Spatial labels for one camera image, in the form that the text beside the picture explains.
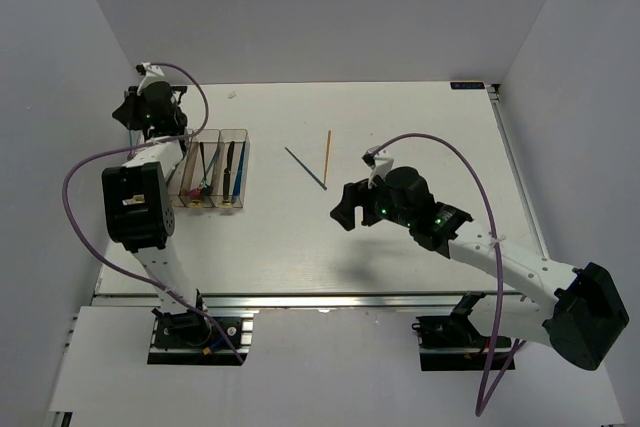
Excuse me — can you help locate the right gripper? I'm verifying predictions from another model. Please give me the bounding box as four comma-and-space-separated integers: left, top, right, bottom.
330, 169, 414, 232

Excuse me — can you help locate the rainbow spoon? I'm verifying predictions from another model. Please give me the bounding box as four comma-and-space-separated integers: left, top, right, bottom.
188, 143, 219, 199

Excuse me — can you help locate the black spoon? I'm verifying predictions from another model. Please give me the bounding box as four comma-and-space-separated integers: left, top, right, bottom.
199, 143, 209, 195

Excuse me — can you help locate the orange chopstick short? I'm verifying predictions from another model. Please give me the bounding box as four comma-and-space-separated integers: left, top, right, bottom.
323, 130, 332, 186

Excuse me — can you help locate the black knife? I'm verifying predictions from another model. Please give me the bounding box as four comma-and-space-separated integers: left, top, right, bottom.
222, 141, 235, 204

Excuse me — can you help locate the blue knife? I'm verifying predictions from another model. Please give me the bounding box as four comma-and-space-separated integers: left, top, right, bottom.
232, 141, 247, 203

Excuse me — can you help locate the blue chopstick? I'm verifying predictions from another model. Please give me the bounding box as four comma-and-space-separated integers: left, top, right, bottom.
284, 146, 328, 191

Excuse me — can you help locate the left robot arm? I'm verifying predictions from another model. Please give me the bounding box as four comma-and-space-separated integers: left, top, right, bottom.
101, 80, 212, 346

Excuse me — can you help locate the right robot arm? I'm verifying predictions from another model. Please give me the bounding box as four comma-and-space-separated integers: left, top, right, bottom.
330, 167, 629, 371

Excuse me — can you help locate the clear four-compartment container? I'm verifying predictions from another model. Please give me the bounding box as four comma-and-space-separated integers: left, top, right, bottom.
168, 129, 250, 209

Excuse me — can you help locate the right blue table label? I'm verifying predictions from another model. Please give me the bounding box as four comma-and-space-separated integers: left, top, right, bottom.
449, 81, 486, 90

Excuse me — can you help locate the aluminium table frame rail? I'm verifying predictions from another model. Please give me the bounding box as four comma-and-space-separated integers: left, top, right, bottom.
486, 84, 549, 257

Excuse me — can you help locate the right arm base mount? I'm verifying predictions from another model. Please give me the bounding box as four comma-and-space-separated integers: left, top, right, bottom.
412, 292, 490, 372

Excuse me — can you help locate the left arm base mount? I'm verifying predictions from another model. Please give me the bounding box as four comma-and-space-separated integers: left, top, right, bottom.
147, 308, 248, 367

